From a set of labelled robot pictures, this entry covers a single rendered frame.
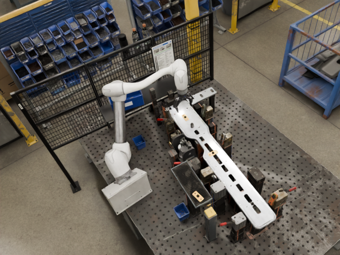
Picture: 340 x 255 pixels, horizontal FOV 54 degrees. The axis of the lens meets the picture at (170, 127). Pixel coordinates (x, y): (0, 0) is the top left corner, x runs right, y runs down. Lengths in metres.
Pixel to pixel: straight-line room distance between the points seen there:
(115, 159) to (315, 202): 1.67
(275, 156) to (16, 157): 3.17
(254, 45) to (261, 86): 0.90
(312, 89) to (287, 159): 1.61
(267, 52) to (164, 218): 3.27
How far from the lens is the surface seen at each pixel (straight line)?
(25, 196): 4.29
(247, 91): 4.66
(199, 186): 2.44
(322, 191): 3.08
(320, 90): 4.60
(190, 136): 2.90
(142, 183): 2.82
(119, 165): 2.80
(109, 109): 3.22
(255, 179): 2.64
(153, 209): 2.91
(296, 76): 4.72
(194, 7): 3.18
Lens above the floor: 3.30
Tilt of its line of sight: 51 degrees down
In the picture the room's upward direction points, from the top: 10 degrees counter-clockwise
